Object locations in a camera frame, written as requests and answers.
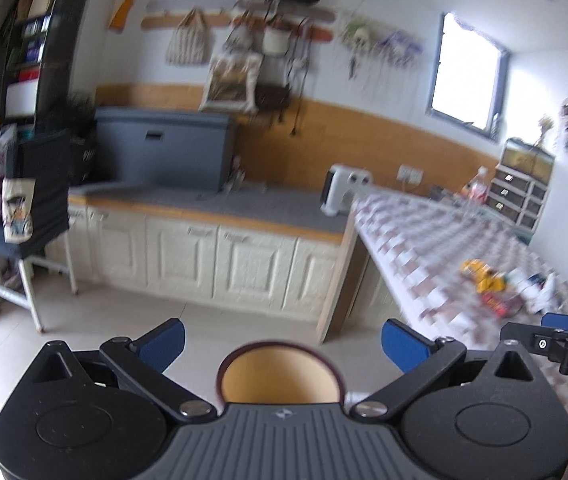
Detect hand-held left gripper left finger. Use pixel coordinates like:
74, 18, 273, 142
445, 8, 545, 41
28, 317, 218, 422

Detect red cardboard box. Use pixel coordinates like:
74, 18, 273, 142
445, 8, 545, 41
481, 292, 514, 316

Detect black paper bag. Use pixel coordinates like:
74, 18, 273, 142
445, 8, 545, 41
69, 135, 97, 186

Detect black cloth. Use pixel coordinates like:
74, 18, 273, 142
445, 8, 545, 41
6, 130, 71, 256

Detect yellow snack packet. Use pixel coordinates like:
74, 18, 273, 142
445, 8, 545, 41
460, 259, 507, 293

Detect white wall socket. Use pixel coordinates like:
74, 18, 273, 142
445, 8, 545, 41
396, 164, 425, 183

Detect clear plastic water bottle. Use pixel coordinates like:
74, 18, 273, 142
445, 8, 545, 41
468, 166, 489, 201

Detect brown white checkered tablecloth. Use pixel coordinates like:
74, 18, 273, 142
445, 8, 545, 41
346, 192, 568, 461

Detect grey drawstring bag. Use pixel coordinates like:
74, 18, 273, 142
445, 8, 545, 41
224, 25, 255, 56

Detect dark framed window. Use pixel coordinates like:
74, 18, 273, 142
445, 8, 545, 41
431, 10, 509, 140

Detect white drawer unit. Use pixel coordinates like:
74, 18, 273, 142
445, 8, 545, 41
486, 162, 549, 231

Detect macrame wall hanging shelf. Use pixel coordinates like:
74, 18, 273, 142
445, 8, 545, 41
339, 12, 422, 91

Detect beige knit bag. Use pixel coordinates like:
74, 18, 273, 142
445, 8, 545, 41
165, 9, 212, 67

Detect glass fish tank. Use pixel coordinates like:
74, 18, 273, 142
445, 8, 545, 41
501, 137, 554, 176

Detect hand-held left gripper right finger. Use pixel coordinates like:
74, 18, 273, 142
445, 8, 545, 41
350, 320, 542, 421

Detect cream cabinet with wooden top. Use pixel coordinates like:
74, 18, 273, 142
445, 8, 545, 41
46, 182, 359, 343

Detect cartoon print tote bag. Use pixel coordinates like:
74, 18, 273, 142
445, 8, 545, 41
1, 177, 35, 243

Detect dried flowers in vase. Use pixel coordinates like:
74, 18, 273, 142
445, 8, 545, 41
536, 116, 554, 148

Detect white space heater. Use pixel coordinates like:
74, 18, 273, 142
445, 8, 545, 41
320, 164, 372, 217

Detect brown leather handbag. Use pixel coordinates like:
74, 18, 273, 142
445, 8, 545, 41
254, 85, 292, 108

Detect black shelf rack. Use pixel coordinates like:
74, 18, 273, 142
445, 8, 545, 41
0, 0, 85, 136

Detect grey storage box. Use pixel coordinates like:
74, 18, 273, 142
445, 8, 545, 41
95, 107, 237, 192

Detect white bucket bag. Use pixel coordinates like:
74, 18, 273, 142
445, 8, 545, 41
262, 15, 292, 58

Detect wooden wall coat rack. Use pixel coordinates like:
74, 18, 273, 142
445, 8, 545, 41
141, 0, 335, 43

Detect printed canvas tote bag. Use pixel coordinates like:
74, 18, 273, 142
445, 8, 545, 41
199, 52, 263, 113

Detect crumpled white tissue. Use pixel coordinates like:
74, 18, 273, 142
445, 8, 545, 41
508, 267, 562, 313

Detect beige ribbed waste bin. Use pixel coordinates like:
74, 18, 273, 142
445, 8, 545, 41
216, 341, 345, 406

